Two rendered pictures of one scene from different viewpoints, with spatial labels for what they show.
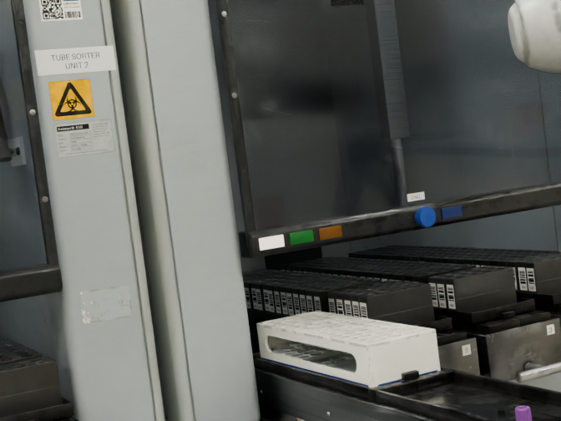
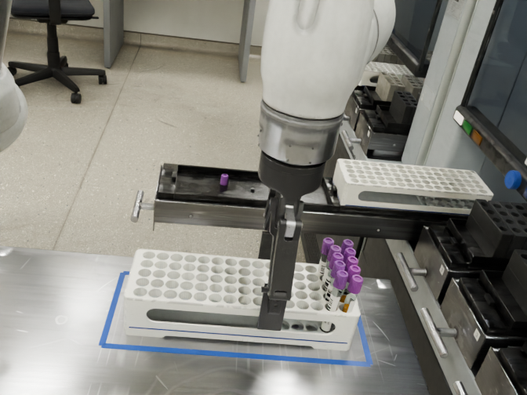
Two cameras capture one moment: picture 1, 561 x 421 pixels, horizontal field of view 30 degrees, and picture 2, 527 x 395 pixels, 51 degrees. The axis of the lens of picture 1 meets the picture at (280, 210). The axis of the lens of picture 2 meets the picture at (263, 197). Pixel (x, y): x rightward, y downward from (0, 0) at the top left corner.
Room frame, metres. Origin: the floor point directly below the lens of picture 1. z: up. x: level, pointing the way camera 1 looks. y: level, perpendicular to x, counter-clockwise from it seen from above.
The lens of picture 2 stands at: (1.37, -1.07, 1.35)
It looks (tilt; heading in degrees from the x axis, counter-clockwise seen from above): 31 degrees down; 108
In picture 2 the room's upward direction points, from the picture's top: 9 degrees clockwise
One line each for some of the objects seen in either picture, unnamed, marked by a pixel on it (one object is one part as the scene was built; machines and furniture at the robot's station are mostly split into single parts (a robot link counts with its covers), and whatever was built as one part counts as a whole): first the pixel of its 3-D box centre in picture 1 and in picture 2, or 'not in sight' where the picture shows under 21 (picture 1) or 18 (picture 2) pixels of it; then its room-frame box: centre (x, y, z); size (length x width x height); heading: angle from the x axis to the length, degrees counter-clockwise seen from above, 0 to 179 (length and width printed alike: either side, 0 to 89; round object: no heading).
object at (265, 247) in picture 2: not in sight; (269, 253); (1.20, -0.48, 0.89); 0.03 x 0.01 x 0.07; 25
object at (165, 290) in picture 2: not in sight; (241, 298); (1.19, -0.54, 0.85); 0.30 x 0.10 x 0.06; 25
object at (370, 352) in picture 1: (341, 349); (409, 190); (1.34, -0.06, 0.83); 0.30 x 0.10 x 0.06; 27
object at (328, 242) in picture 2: not in sight; (322, 271); (1.27, -0.47, 0.88); 0.02 x 0.02 x 0.11
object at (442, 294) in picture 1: (472, 291); not in sight; (1.58, -0.27, 0.85); 0.12 x 0.02 x 0.06; 116
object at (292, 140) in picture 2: not in sight; (298, 128); (1.22, -0.53, 1.11); 0.09 x 0.09 x 0.06
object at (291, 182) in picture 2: not in sight; (288, 185); (1.22, -0.53, 1.03); 0.08 x 0.07 x 0.09; 115
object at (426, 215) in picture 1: (425, 216); (513, 179); (1.49, -0.20, 0.98); 0.03 x 0.01 x 0.03; 117
